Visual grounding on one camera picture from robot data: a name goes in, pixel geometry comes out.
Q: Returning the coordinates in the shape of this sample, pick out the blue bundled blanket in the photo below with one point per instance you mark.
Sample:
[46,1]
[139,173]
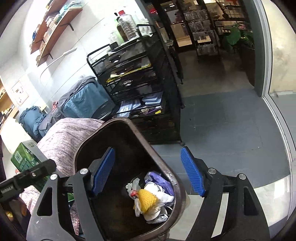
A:
[30,119]

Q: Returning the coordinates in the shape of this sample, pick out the dark brown bottle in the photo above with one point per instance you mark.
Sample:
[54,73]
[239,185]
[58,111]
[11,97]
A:
[119,28]

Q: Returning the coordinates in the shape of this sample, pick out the lower wooden wall shelf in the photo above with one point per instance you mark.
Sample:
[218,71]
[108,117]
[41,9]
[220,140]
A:
[56,26]

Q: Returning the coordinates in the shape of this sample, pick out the clear plastic bottle red cap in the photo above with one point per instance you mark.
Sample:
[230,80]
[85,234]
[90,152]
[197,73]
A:
[128,25]

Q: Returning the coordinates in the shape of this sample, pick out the display rack in hallway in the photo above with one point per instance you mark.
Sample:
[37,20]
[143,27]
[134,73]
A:
[200,28]

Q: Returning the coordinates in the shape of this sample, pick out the wall poster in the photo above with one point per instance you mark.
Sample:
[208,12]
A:
[18,93]

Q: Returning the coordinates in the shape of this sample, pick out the blue covered massage bed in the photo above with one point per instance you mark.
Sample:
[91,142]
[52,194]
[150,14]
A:
[83,100]

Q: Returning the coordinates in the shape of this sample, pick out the white gooseneck lamp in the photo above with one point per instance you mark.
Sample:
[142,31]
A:
[62,56]

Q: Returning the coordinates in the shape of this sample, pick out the upper wooden wall shelf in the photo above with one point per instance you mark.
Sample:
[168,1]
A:
[52,8]

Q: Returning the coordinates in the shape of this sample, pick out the green potted plant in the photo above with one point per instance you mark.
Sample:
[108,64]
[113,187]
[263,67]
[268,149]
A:
[239,36]

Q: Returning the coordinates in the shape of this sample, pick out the purple tissue pack wrapper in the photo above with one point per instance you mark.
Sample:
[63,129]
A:
[158,179]

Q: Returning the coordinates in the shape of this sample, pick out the wooden cubby wall shelf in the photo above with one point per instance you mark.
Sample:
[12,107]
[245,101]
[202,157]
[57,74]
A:
[8,109]

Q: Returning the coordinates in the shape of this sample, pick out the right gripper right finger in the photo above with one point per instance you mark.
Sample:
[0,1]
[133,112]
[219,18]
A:
[230,208]

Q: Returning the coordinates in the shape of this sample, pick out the person's left hand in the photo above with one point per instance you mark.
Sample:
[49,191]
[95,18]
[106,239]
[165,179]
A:
[19,209]

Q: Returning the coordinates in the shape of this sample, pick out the black mesh rolling cart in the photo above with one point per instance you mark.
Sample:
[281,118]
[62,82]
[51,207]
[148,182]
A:
[140,80]

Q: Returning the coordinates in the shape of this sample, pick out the dark brown trash bin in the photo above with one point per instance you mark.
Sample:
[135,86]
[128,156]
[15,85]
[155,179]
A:
[134,157]

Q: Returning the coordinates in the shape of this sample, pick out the white face mask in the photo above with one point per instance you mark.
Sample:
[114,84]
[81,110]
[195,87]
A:
[160,211]

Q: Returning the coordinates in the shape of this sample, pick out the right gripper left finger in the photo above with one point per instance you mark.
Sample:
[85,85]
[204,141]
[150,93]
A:
[51,219]

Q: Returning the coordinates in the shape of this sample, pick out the green cardboard box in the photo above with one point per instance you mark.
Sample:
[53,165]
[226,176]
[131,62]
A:
[27,155]

